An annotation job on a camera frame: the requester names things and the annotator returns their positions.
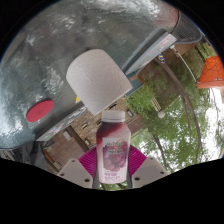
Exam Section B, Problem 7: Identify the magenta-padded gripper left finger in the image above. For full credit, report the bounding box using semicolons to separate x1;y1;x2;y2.
56;147;100;190

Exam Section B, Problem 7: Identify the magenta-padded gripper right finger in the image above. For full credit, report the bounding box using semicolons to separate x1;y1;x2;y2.
126;145;169;189

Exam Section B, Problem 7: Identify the purple juice bottle white cap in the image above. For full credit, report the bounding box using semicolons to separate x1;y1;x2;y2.
95;110;130;184

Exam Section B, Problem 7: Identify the black laptop with stickers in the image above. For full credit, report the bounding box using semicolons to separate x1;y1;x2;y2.
34;101;88;143

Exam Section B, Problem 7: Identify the flat round red coaster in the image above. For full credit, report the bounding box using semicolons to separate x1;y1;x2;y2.
25;99;55;123

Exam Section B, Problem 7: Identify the white cup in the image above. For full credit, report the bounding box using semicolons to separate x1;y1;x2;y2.
65;49;133;117

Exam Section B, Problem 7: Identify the orange canopy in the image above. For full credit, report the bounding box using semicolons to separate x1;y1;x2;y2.
196;55;224;89

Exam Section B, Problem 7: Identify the grey laptop with stickers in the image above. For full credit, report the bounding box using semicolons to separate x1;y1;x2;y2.
124;31;178;76

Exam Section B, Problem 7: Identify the lamp post with white globe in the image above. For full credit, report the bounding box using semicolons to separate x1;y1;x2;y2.
146;96;166;120

